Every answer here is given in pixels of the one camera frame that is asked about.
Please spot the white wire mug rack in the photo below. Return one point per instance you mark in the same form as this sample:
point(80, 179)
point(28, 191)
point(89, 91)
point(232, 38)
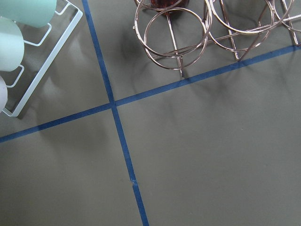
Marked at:
point(41, 45)

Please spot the copper wire bottle rack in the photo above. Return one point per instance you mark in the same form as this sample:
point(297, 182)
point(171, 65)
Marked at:
point(233, 25)

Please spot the mint cup on rack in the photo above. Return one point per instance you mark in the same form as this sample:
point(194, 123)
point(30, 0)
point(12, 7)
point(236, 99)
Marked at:
point(36, 13)

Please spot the white cup on rack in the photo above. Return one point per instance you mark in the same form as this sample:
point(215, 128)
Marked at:
point(11, 45)

